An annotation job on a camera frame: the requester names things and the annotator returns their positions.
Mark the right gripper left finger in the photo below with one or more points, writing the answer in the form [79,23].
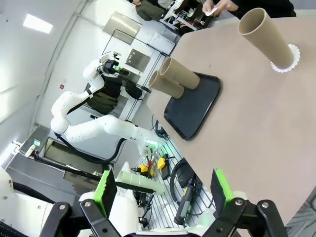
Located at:
[106,192]

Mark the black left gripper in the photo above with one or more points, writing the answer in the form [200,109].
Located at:
[108,67]

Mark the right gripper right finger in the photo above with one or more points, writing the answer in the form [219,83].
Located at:
[221,192]

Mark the tan paper cup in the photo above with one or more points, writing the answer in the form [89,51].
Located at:
[182,74]
[168,85]
[269,39]

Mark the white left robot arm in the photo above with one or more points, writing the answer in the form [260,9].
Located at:
[81,133]

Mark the person's right hand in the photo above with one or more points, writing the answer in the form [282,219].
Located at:
[208,5]

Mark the person's left hand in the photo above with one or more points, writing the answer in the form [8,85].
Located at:
[228,5]

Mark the dark hanging jacket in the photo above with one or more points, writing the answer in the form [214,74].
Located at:
[106,98]

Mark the pale green cup stack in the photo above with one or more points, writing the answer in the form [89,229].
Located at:
[138,181]

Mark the black power strip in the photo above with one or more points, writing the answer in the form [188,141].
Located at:
[185,176]

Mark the black green hand tool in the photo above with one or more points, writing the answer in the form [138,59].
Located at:
[184,207]

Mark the yellow emergency stop button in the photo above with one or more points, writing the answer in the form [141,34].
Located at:
[143,168]
[162,164]

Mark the long black rod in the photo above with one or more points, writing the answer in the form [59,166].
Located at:
[61,166]

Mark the person in green jacket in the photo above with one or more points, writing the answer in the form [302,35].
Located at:
[148,11]

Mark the black plastic serving tray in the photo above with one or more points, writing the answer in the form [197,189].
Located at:
[195,116]

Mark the person in black cardigan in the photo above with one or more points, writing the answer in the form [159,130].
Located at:
[271,7]

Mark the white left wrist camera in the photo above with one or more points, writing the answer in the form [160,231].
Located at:
[105,60]

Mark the grey wall panel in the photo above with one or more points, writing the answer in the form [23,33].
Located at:
[137,59]
[122,27]

